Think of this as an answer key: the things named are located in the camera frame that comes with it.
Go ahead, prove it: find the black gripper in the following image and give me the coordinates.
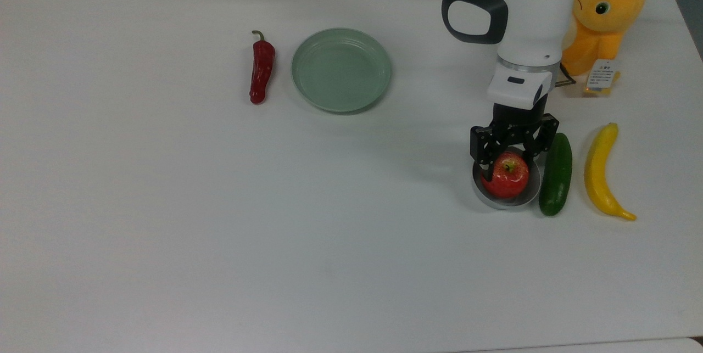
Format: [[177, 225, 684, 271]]
[[469, 102, 560, 182]]

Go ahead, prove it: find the red apple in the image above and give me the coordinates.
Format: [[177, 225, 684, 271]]
[[482, 151, 531, 200]]

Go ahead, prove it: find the round metal bowl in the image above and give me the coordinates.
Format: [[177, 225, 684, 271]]
[[472, 147, 542, 211]]

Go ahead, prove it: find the green cucumber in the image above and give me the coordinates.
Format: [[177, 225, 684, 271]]
[[538, 132, 573, 217]]

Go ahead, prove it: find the yellow banana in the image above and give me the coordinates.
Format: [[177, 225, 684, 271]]
[[584, 122, 638, 222]]

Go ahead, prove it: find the white paper toy tag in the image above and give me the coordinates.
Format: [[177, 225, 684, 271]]
[[584, 58, 621, 95]]

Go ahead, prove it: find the orange plush toy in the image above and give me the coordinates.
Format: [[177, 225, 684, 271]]
[[560, 0, 649, 77]]

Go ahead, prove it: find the pale green plate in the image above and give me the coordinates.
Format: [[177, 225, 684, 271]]
[[291, 27, 393, 114]]

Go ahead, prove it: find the red chili pepper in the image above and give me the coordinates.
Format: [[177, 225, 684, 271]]
[[249, 30, 276, 105]]

